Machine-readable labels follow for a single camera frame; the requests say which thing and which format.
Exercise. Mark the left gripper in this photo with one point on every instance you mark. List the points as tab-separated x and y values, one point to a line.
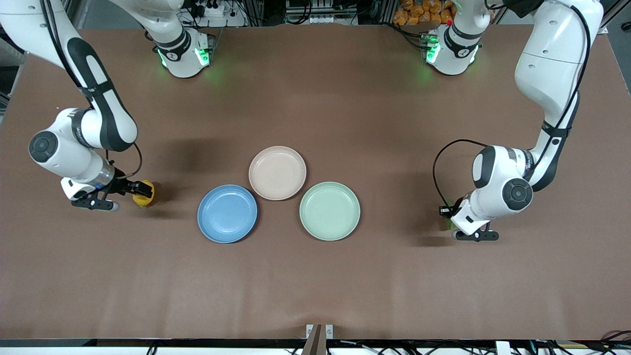
446	211

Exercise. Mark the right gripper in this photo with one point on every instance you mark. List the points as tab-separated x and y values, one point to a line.
122	185

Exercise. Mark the green lettuce leaf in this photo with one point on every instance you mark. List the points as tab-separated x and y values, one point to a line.
449	223

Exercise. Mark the yellow lemon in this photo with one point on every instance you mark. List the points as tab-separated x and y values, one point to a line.
144	201

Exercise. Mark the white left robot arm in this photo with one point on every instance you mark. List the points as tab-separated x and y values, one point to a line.
547	74

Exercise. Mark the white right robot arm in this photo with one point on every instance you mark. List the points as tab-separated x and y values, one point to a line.
59	148

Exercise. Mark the blue plate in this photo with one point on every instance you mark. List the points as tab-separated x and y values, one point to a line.
227	214

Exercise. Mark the light green plate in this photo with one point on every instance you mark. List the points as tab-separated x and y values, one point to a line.
330	211

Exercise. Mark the beige plate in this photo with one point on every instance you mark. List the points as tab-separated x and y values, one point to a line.
277	172

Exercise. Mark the pile of orange items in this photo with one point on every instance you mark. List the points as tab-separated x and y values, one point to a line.
419	12

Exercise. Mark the white power strip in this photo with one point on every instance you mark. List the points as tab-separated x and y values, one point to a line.
217	10

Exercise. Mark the white electronic device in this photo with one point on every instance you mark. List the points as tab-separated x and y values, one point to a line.
320	19

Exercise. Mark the metal camera stand bracket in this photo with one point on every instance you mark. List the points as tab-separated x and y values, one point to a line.
315	340

